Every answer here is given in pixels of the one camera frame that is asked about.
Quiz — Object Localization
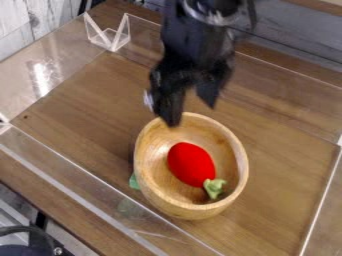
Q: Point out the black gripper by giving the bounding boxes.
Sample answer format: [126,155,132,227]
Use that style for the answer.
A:
[144,54,235,127]

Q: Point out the red plush strawberry toy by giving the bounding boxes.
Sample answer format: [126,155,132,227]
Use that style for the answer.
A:
[166,142,227,200]

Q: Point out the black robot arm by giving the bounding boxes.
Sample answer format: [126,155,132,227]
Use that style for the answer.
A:
[144,0,256,127]

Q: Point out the green block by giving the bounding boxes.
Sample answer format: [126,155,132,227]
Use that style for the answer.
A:
[128,173,140,190]

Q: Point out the wooden brown bowl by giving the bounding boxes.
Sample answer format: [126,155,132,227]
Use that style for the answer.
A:
[133,112,249,220]

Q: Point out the black clamp base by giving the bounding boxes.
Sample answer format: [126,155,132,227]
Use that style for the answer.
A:
[27,224,74,256]

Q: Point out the clear acrylic corner bracket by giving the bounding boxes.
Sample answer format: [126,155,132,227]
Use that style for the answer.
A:
[82,13,130,52]

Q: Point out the clear acrylic tray wall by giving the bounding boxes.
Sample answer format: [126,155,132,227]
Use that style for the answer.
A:
[0,8,342,256]

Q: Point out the black cable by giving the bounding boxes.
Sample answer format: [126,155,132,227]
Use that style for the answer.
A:
[0,225,54,256]

